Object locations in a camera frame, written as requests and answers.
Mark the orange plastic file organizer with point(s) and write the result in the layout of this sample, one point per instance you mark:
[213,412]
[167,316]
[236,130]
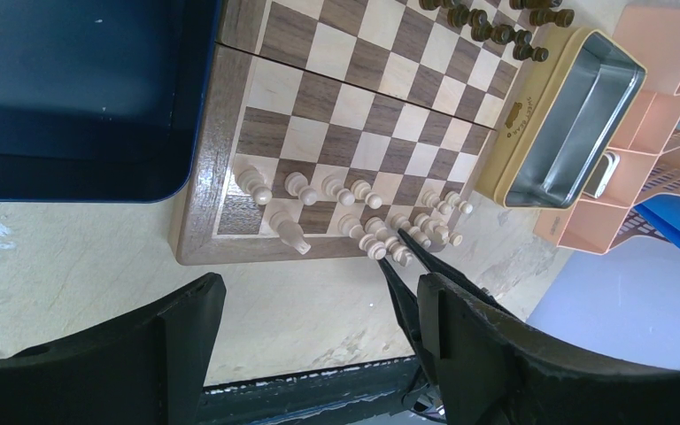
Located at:
[647,142]

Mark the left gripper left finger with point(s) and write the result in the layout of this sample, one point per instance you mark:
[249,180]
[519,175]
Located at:
[147,366]

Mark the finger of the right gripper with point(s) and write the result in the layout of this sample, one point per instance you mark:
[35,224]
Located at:
[407,313]
[435,265]

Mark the wooden chess board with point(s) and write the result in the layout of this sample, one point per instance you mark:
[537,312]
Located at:
[382,91]

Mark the white chess pawn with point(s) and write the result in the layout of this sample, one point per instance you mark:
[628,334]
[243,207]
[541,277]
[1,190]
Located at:
[289,232]
[431,199]

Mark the dark blue tin lid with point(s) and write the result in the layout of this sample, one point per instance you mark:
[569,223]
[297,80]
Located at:
[102,101]

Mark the gold metal tin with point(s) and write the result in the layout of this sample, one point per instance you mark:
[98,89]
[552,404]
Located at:
[561,121]

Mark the dark chess piece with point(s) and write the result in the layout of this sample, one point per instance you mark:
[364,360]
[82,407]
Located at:
[560,18]
[523,52]

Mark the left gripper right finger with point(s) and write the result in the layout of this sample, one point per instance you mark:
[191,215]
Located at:
[495,369]

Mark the white chess piece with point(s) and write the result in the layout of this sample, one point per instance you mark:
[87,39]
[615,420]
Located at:
[399,221]
[251,182]
[453,238]
[435,229]
[334,188]
[349,225]
[362,190]
[454,200]
[398,251]

